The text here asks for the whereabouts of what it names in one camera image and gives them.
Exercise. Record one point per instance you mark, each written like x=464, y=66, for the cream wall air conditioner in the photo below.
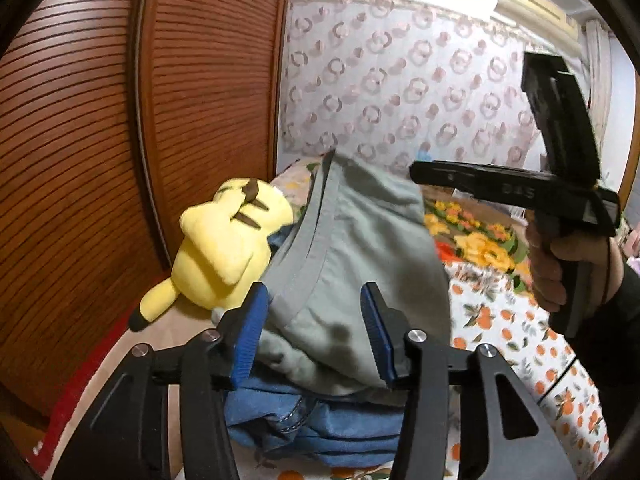
x=535, y=5

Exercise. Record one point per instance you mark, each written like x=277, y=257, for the yellow plush toy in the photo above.
x=215, y=250

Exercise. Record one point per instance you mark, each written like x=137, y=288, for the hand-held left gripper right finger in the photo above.
x=377, y=335

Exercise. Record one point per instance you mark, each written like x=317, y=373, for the orange fruit print bed sheet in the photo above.
x=505, y=330

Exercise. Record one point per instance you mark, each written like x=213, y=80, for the wooden louvered wardrobe door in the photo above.
x=210, y=85
x=65, y=160

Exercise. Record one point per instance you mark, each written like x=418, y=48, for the grey-green pants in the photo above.
x=360, y=240

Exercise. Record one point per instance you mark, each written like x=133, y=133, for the red floor mat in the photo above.
x=82, y=385

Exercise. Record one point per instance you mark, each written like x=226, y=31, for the person's right hand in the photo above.
x=547, y=275

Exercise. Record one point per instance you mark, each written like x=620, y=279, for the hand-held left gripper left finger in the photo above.
x=247, y=340

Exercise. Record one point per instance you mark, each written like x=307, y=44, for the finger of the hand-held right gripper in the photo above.
x=445, y=175

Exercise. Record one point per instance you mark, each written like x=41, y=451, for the white sheer curtain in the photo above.
x=600, y=85

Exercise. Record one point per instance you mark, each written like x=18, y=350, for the folded blue jeans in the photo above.
x=325, y=430

